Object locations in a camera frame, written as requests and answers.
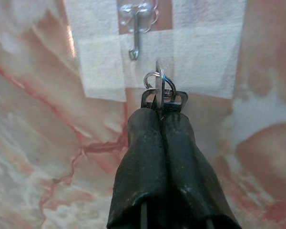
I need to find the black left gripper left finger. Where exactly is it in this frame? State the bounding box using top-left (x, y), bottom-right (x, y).
top-left (106, 108), bottom-right (169, 229)

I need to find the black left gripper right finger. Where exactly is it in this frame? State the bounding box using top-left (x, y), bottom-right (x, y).
top-left (157, 111), bottom-right (241, 229)

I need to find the silver key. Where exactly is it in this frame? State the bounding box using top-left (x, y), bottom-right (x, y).
top-left (154, 59), bottom-right (166, 115)

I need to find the silver key ring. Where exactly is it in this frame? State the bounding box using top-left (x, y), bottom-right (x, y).
top-left (143, 71), bottom-right (176, 96)

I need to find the clear adhesive metal hook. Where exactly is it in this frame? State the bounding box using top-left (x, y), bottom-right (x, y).
top-left (118, 0), bottom-right (159, 62)

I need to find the white tape strip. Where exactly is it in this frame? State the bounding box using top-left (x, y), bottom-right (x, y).
top-left (120, 30), bottom-right (239, 99)
top-left (75, 39), bottom-right (126, 103)

